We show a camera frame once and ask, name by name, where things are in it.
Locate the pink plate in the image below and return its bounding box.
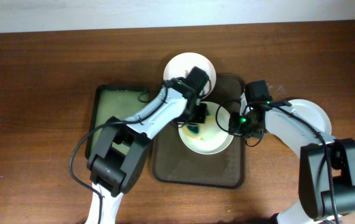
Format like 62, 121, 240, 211
163, 52, 216, 98

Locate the white plate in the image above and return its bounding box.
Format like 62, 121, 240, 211
178, 101, 234, 155

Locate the yellow green sponge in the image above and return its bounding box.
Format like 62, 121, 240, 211
182, 110, 214, 139

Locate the pale green plate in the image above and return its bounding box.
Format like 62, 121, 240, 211
282, 99, 336, 144

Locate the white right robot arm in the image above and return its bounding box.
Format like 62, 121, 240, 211
228, 80, 355, 224

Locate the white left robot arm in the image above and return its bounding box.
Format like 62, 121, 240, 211
86, 67, 211, 223

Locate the green water tray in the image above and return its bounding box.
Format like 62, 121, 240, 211
85, 84, 150, 160

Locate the dark brown serving tray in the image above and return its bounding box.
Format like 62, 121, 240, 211
150, 73, 246, 189

